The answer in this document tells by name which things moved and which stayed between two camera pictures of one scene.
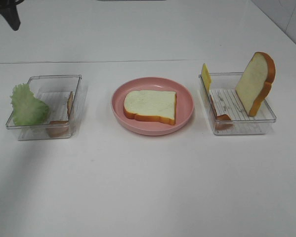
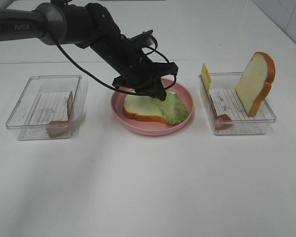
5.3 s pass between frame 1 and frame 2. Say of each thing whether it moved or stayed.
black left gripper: moved
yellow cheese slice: stayed
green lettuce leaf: moved
